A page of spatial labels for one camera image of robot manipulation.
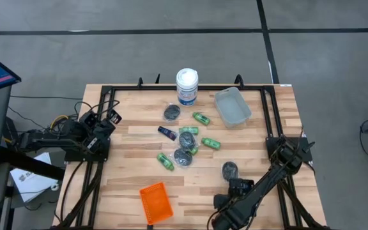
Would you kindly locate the black table edge clamp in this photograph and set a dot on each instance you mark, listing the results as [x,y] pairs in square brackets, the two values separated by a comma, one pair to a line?
[239,81]
[157,80]
[150,227]
[140,83]

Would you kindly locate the white disinfecting wipes canister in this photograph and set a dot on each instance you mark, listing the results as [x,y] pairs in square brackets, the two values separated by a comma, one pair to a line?
[187,92]

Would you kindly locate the green battery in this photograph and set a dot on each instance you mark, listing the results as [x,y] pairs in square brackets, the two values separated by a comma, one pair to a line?
[189,130]
[201,118]
[211,143]

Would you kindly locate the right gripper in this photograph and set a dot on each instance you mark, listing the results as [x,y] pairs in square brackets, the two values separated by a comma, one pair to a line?
[232,217]

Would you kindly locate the white printed paper sheet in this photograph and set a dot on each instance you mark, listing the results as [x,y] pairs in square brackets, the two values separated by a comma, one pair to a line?
[30,185]

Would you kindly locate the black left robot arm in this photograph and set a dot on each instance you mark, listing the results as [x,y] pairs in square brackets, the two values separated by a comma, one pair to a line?
[50,139]

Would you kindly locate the black bagged bath puff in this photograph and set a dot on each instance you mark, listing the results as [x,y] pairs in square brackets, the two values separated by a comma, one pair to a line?
[172,112]
[230,171]
[182,157]
[187,140]

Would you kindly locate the clear plastic bin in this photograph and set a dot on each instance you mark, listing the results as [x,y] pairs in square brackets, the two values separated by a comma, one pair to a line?
[232,108]

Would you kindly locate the white label sticker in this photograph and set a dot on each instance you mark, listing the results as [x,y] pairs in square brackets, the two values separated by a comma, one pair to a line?
[285,85]

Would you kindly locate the black metal table frame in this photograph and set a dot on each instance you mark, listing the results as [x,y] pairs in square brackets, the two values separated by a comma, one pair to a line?
[133,87]

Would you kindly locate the black stand strut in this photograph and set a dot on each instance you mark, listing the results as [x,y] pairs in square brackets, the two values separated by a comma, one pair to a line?
[30,163]

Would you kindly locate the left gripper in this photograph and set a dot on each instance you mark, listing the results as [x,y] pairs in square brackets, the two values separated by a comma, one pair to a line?
[116,117]

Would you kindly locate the orange plastic mesh basket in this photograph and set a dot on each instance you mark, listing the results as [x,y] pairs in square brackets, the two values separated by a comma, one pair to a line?
[156,203]

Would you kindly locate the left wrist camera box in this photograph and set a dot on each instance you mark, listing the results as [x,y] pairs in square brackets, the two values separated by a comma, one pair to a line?
[87,119]

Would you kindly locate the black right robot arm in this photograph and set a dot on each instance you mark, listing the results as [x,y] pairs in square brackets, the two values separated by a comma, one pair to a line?
[267,179]

